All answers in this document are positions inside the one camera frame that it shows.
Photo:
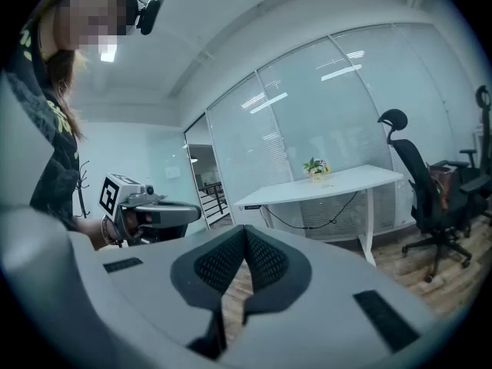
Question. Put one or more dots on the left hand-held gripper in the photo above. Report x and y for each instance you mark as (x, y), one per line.
(115, 190)

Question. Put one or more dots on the person's black printed shirt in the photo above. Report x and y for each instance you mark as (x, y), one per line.
(57, 175)

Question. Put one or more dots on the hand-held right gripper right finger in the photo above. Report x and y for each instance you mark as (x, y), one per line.
(326, 283)

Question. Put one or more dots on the black head-worn camera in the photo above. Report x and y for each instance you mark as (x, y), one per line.
(150, 14)

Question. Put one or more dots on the person's head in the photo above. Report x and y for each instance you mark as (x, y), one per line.
(88, 14)

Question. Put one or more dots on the black coat rack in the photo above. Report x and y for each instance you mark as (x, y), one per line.
(82, 190)

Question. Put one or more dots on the white wall sign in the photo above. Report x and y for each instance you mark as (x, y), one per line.
(173, 172)

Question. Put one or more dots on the black desk control panel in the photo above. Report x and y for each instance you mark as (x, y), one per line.
(251, 207)

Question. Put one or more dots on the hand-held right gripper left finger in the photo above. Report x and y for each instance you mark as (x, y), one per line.
(153, 283)

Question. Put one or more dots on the person's left forearm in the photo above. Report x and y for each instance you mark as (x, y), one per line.
(92, 231)

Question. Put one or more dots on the brown bag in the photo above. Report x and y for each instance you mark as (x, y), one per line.
(442, 183)

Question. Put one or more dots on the black mesh office chair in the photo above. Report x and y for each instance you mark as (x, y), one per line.
(415, 167)
(485, 129)

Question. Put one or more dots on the white desk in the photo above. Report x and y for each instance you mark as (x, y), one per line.
(326, 179)

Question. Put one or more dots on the artificial flowers in pot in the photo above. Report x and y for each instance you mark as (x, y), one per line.
(316, 169)

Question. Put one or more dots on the ceiling light panel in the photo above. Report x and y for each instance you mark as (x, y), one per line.
(108, 53)

